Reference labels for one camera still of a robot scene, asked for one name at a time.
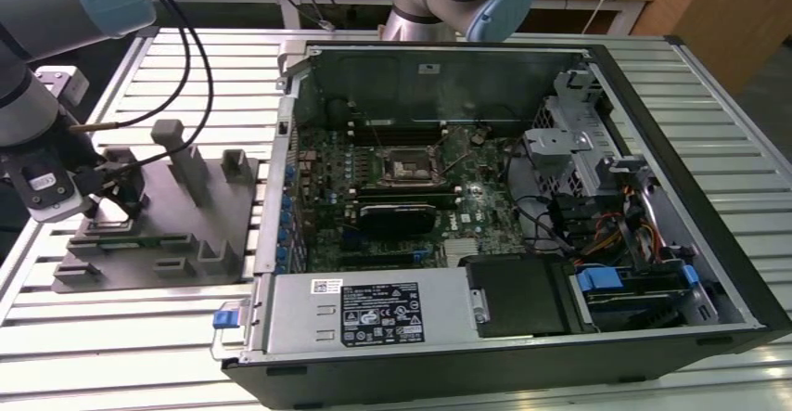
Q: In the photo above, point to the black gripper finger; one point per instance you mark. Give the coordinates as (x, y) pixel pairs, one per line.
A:
(135, 188)
(92, 207)

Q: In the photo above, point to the thin metal locking lever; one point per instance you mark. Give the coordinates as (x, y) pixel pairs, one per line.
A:
(376, 135)

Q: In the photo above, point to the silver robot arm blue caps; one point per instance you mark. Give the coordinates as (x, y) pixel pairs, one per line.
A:
(62, 3)

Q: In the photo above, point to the CPU socket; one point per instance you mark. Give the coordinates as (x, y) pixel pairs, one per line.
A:
(406, 170)

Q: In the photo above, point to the grey parts rack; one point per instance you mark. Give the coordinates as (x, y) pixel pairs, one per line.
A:
(179, 244)

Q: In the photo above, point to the blue case latch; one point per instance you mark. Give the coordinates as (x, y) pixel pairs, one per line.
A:
(224, 318)

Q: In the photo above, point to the silver power supply unit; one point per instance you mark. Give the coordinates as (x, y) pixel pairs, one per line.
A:
(298, 318)

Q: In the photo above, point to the small black graphics card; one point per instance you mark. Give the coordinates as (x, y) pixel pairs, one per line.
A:
(396, 221)

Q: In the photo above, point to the silver finned chipset heatsink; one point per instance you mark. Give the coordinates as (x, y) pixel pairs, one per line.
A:
(460, 248)

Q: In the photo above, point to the round coin cell battery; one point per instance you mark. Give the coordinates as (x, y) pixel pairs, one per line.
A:
(476, 138)

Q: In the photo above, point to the green motherboard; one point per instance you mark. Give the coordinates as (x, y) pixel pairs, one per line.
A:
(488, 225)

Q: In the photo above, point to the black open PC case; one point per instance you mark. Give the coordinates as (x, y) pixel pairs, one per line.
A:
(434, 378)

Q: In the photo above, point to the silver perforated disk bay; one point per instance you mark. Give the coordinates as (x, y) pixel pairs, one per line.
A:
(575, 114)

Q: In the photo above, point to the hard disk in blue carrier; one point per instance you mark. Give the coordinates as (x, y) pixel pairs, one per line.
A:
(598, 281)

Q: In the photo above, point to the wooden cabinet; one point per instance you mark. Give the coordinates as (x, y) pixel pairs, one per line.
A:
(730, 12)

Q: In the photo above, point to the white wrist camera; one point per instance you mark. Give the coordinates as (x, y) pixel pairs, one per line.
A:
(62, 207)

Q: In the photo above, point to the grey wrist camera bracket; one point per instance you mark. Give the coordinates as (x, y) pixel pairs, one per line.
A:
(62, 84)

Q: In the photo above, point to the silver bracket with round hole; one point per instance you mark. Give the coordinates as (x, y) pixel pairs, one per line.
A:
(547, 144)

